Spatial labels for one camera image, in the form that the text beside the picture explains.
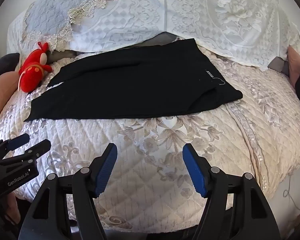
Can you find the black pants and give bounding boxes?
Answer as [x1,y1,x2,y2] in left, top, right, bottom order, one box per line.
[24,38,243,122]

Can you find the blue quilted lace-trimmed cloth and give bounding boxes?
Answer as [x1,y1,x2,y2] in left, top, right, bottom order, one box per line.
[21,0,120,52]

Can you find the dark grey cushion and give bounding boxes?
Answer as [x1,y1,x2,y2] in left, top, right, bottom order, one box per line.
[0,53,20,84]

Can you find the red plush toy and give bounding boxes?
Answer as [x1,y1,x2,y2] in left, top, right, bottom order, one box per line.
[18,42,53,92]

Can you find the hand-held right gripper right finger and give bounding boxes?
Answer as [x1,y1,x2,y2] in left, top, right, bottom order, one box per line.
[182,143,282,240]

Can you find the white lace pillow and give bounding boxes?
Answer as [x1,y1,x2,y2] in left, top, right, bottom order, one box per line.
[165,0,300,70]
[7,0,167,55]

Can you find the cream quilted bedspread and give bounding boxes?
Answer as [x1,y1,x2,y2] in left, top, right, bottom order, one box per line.
[0,44,300,230]

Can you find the pink cushion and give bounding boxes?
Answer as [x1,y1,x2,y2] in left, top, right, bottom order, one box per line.
[287,44,300,88]
[0,71,21,125]

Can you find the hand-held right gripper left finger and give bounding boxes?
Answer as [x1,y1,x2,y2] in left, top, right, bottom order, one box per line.
[19,143,118,240]

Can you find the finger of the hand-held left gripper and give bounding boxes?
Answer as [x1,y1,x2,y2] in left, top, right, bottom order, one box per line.
[0,140,52,165]
[0,133,30,157]

